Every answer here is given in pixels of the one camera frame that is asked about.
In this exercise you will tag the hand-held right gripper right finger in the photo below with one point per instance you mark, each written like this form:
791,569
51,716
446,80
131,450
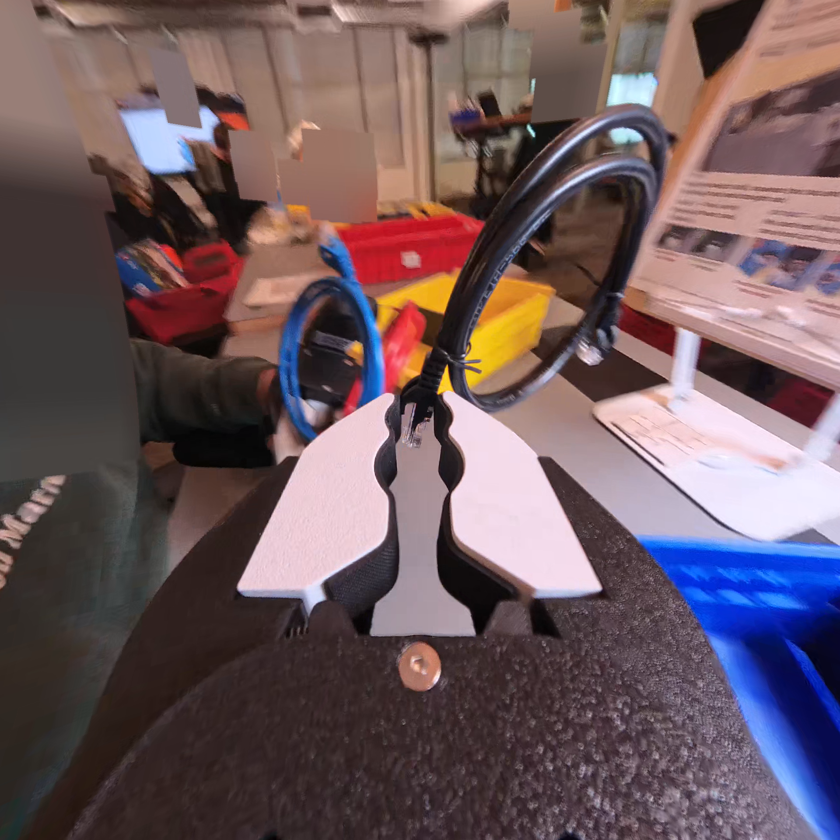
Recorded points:
512,512

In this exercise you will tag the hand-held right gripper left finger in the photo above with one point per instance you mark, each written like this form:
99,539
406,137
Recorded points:
328,512

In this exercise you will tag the blue plastic bin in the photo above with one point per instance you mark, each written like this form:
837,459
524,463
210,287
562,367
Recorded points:
754,590

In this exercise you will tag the person's left forearm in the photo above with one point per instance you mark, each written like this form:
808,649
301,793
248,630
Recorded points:
197,394

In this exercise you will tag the white paper sheet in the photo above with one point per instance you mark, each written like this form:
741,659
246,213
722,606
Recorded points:
275,292

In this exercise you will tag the large red plastic bin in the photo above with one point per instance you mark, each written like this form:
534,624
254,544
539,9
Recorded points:
407,243

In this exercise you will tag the small red plastic bin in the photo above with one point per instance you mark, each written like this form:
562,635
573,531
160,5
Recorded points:
177,308

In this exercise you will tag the yellow plastic bin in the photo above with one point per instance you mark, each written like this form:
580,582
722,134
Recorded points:
518,315

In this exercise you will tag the colourful printed box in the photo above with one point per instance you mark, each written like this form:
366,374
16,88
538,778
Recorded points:
148,269

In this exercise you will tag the white poster stand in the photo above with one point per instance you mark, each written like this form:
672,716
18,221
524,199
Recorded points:
722,485

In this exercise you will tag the person's green sweatshirt torso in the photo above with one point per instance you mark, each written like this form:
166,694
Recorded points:
65,590

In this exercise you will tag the computer monitor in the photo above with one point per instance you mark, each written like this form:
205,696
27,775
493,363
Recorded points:
157,141

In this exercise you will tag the printed poster board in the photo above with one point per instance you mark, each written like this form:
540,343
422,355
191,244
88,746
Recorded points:
754,197

